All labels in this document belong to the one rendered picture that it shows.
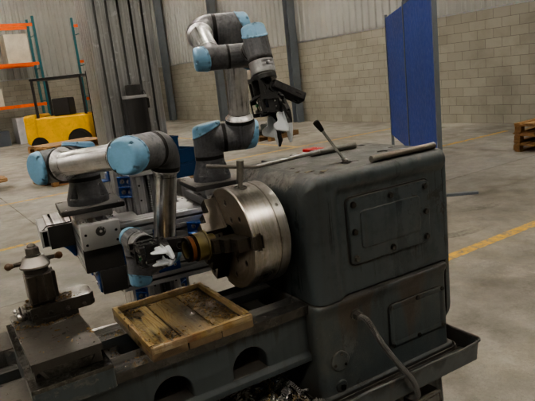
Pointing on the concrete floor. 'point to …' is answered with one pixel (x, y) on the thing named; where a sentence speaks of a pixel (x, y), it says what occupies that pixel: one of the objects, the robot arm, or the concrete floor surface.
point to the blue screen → (415, 75)
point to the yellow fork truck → (60, 122)
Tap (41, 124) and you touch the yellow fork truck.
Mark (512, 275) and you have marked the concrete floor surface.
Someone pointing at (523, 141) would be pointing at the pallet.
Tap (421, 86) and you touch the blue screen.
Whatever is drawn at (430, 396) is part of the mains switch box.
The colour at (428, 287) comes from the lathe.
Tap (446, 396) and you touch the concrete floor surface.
